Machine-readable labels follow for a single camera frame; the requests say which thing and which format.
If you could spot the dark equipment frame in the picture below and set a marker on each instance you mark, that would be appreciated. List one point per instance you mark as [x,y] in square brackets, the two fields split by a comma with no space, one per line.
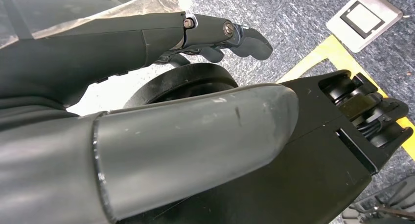
[389,203]

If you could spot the silver floor socket plate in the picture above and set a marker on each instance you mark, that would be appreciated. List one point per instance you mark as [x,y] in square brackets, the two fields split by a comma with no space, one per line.
[363,20]

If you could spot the yellow floor tape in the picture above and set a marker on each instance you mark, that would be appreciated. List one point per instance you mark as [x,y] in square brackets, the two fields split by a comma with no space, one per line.
[337,54]

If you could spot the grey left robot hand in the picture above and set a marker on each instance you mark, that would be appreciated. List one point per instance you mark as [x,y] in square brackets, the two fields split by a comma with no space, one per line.
[97,54]

